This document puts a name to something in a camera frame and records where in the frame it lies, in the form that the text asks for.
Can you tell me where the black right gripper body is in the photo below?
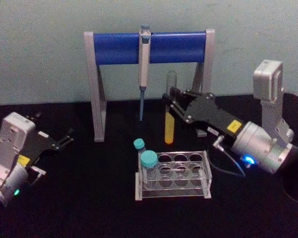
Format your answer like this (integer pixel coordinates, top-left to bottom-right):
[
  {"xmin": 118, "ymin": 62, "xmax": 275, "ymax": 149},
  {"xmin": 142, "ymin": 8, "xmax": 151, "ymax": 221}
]
[{"xmin": 184, "ymin": 93, "xmax": 247, "ymax": 143}]

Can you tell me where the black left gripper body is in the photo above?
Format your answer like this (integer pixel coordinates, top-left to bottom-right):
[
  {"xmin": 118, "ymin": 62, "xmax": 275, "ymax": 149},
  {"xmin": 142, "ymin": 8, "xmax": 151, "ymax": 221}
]
[{"xmin": 16, "ymin": 128, "xmax": 60, "ymax": 170}]

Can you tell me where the test tube with yellow liquid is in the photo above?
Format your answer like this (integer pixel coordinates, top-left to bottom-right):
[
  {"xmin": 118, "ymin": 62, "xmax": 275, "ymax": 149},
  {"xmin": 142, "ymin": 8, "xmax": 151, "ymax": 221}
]
[{"xmin": 164, "ymin": 70, "xmax": 177, "ymax": 145}]

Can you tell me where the tube with small teal cap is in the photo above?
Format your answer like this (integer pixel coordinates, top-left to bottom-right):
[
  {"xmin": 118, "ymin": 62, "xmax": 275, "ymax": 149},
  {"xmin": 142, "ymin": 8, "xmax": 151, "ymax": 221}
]
[{"xmin": 133, "ymin": 138, "xmax": 147, "ymax": 159}]

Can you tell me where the white and blue pipette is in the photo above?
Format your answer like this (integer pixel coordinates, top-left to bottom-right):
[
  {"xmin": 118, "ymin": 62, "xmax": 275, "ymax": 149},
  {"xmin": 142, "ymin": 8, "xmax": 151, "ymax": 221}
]
[{"xmin": 138, "ymin": 24, "xmax": 152, "ymax": 122}]

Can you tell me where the tube with large teal cap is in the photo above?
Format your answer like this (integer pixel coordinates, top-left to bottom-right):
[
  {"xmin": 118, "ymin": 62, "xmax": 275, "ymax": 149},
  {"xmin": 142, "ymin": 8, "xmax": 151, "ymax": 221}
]
[{"xmin": 140, "ymin": 150, "xmax": 160, "ymax": 189}]

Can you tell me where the black table cloth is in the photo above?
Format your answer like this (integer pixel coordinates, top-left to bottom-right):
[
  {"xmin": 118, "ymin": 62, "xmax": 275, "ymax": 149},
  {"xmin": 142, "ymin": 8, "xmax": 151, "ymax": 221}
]
[{"xmin": 0, "ymin": 93, "xmax": 298, "ymax": 238}]

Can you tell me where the clear plastic tube rack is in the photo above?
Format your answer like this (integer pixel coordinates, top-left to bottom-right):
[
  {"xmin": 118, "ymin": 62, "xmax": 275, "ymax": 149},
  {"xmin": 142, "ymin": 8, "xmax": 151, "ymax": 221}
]
[{"xmin": 135, "ymin": 150, "xmax": 213, "ymax": 201}]

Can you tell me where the grey stand with blue bar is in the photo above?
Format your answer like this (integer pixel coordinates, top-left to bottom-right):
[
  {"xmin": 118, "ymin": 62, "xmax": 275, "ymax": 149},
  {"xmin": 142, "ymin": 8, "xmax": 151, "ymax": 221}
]
[{"xmin": 83, "ymin": 29, "xmax": 216, "ymax": 143}]

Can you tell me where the thin dark gripper cable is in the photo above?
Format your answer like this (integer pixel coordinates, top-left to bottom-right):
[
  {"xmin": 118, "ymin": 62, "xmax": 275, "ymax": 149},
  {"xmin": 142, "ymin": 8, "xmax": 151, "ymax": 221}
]
[{"xmin": 208, "ymin": 135, "xmax": 246, "ymax": 178}]

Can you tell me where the plain pale wall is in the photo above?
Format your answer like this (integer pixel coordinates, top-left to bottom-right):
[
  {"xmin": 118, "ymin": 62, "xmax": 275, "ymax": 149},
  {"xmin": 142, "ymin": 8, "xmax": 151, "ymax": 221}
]
[{"xmin": 0, "ymin": 0, "xmax": 298, "ymax": 107}]

